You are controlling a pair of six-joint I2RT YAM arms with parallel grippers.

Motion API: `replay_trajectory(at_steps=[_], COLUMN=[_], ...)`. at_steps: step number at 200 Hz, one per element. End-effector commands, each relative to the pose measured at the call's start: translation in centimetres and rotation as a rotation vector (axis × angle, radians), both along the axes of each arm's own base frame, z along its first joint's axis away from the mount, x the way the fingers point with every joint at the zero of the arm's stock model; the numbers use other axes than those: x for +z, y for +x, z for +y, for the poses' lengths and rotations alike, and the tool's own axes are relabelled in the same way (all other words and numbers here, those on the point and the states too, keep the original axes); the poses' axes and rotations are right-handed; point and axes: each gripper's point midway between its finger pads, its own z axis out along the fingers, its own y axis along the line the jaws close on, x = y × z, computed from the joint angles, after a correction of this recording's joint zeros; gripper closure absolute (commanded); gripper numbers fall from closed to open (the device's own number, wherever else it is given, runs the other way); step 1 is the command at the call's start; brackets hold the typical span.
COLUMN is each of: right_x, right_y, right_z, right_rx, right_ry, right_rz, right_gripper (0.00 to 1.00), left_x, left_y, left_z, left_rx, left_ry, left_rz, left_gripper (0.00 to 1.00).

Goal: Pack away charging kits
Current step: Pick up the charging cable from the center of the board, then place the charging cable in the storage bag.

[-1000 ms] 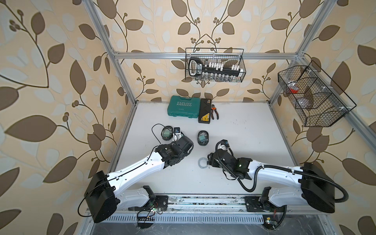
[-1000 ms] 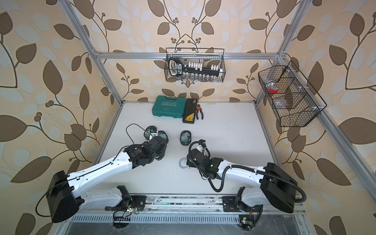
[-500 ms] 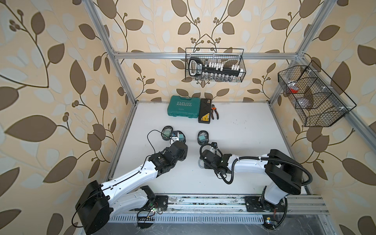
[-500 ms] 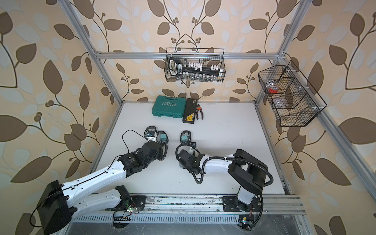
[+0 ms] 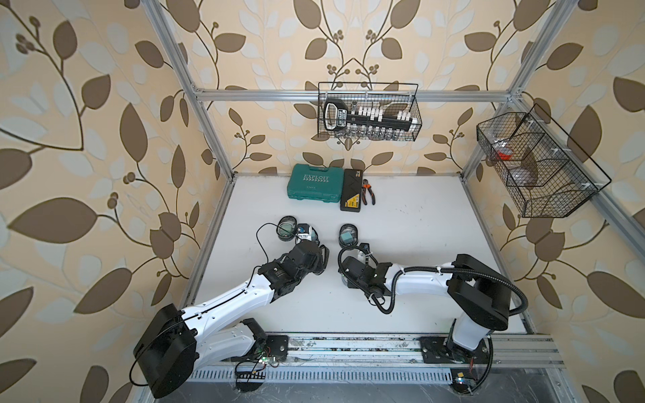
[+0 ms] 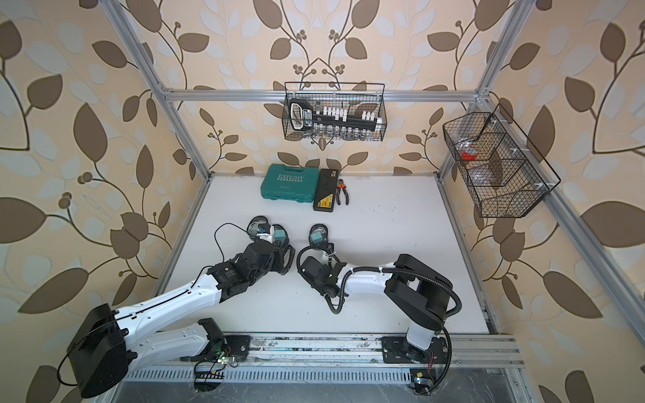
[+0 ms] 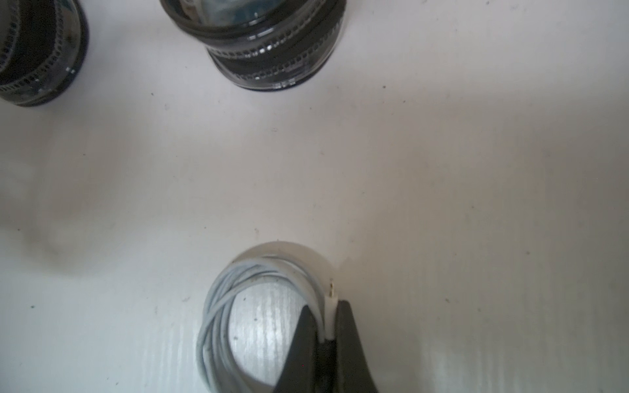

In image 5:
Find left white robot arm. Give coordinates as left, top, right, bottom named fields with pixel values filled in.
left=134, top=240, right=329, bottom=399

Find orange black pliers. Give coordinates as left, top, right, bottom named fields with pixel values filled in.
left=361, top=179, right=376, bottom=206

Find black socket set holder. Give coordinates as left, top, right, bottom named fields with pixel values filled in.
left=317, top=97, right=423, bottom=133

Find red item in basket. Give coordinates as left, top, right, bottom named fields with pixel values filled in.
left=491, top=140, right=515, bottom=161

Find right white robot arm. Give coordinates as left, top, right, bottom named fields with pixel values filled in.
left=337, top=243, right=528, bottom=363

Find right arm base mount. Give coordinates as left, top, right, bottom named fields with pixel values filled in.
left=418, top=335, right=490, bottom=364

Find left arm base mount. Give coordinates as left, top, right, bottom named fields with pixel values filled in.
left=227, top=318, right=289, bottom=366

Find wire basket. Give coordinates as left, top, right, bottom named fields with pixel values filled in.
left=317, top=81, right=423, bottom=142
left=476, top=103, right=611, bottom=218

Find green plastic tool case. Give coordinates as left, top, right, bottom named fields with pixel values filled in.
left=287, top=164, right=344, bottom=203

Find right wire basket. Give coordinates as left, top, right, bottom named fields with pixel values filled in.
left=476, top=103, right=611, bottom=218

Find aluminium front rail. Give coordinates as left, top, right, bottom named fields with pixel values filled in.
left=278, top=332, right=564, bottom=369

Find black yellow-label case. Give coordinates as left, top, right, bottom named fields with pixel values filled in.
left=339, top=169, right=363, bottom=213

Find back wire basket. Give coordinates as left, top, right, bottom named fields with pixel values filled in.
left=317, top=81, right=423, bottom=142

